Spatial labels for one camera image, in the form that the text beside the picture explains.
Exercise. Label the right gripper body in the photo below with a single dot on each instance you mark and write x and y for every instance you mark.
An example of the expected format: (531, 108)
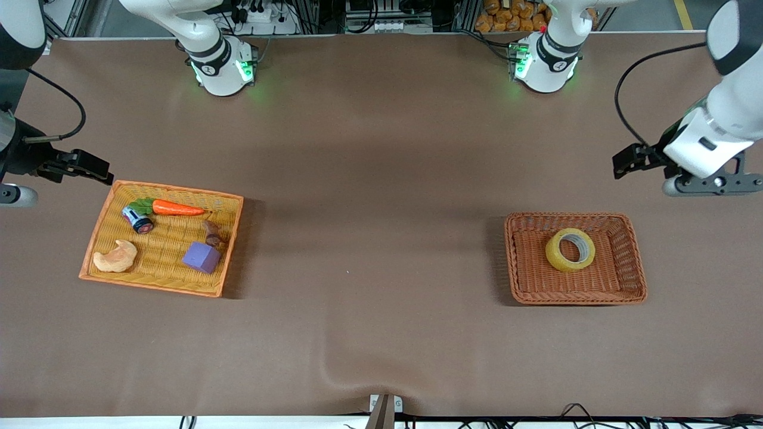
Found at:
(22, 156)

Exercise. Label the yellow tape roll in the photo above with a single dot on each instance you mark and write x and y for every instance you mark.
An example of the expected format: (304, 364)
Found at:
(554, 255)

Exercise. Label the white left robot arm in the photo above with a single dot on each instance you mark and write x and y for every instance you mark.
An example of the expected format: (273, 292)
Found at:
(551, 59)

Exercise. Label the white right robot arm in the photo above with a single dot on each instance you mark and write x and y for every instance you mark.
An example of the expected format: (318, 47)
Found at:
(208, 47)

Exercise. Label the small blue battery can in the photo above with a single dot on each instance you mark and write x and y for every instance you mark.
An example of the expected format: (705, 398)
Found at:
(138, 220)

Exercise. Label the orange toy carrot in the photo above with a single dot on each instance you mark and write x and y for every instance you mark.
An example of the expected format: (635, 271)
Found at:
(176, 208)

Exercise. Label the toy croissant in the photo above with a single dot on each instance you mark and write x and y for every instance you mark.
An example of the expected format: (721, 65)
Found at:
(116, 259)

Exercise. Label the orange woven tray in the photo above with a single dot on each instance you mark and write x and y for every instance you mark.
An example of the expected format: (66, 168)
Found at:
(161, 280)

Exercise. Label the small brown figurine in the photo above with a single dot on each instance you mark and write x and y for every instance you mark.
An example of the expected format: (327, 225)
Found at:
(212, 233)

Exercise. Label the purple foam cube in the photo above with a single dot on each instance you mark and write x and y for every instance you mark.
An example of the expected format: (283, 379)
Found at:
(201, 257)

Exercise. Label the brown wicker basket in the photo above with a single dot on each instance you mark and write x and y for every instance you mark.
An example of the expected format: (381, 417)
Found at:
(536, 280)

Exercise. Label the pile of orange snack bags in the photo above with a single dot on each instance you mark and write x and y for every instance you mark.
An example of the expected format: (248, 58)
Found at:
(506, 18)

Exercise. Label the white power strip with plugs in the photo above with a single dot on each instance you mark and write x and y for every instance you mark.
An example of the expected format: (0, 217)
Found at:
(262, 18)

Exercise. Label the brown table cover sheet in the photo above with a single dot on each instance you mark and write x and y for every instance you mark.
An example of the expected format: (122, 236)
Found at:
(381, 149)

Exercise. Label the grey power strip unit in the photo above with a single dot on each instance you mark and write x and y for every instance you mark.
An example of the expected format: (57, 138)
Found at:
(390, 25)

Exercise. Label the aluminium frame profile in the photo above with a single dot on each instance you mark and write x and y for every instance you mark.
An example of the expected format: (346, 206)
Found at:
(65, 18)

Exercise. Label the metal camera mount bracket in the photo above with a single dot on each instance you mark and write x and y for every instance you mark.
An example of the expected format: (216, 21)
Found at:
(384, 411)

